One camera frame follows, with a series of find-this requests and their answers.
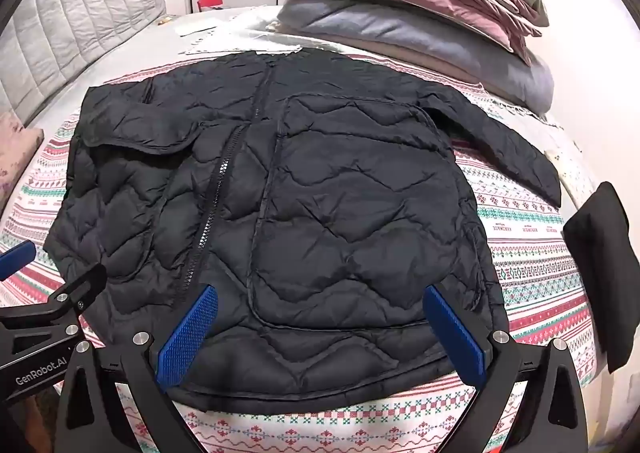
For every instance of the white cloth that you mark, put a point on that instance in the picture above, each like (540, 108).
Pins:
(235, 40)

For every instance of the black folded cloth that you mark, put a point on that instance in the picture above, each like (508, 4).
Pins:
(605, 258)

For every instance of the grey padded headboard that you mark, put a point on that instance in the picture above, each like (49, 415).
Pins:
(75, 8)

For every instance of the red green patterned blanket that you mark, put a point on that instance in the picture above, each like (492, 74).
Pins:
(525, 253)

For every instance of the cream fringed cloth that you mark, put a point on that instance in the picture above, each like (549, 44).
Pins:
(545, 133)

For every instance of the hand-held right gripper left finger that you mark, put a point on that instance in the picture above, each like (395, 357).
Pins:
(187, 335)

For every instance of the red container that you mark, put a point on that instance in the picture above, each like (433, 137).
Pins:
(210, 2)

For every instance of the pink floral pillow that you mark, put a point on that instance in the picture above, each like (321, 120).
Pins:
(17, 148)

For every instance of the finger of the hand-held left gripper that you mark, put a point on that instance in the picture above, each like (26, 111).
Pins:
(15, 258)
(75, 285)

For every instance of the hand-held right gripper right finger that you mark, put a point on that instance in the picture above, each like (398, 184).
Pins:
(457, 340)

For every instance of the black quilted jacket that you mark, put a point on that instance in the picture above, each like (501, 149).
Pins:
(320, 213)

